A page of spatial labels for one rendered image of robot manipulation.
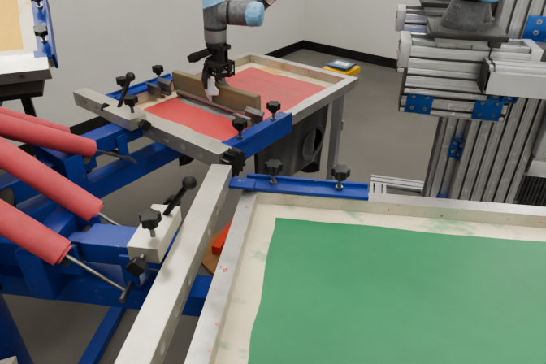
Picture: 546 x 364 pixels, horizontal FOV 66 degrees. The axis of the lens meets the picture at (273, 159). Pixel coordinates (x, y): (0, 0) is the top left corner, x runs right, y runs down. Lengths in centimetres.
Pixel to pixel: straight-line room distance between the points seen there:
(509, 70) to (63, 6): 285
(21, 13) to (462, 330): 167
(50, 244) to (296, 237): 49
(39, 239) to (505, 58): 138
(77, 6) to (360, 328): 308
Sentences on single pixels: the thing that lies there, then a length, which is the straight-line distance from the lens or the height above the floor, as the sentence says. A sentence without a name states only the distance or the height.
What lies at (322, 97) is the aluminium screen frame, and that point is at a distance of 158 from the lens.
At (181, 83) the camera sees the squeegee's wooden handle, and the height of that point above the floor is 102.
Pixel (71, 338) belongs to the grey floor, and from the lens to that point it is 214.
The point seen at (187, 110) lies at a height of 95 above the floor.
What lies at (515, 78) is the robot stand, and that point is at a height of 116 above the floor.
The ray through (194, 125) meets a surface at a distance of 145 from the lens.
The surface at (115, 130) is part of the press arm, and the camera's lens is 128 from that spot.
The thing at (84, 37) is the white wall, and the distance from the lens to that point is 355.
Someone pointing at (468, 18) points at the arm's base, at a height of 130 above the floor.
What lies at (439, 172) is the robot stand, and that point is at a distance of 201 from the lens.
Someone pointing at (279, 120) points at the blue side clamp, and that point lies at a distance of 135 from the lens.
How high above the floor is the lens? 159
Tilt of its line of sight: 31 degrees down
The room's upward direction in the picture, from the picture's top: 1 degrees clockwise
